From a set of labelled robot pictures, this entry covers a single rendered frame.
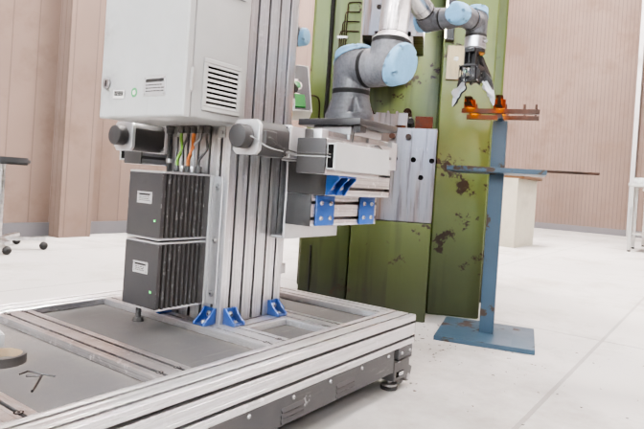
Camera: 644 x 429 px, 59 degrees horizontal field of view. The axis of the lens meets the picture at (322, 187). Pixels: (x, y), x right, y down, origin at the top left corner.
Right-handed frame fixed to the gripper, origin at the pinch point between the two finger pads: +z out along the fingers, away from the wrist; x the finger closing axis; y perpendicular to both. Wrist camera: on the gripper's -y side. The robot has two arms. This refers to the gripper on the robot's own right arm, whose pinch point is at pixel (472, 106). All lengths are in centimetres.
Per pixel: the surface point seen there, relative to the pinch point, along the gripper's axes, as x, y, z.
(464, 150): -33, -76, 10
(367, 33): -72, -41, -44
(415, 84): -72, -94, -28
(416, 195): -44, -48, 34
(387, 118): -61, -46, -3
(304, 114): -89, -16, -1
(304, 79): -95, -21, -19
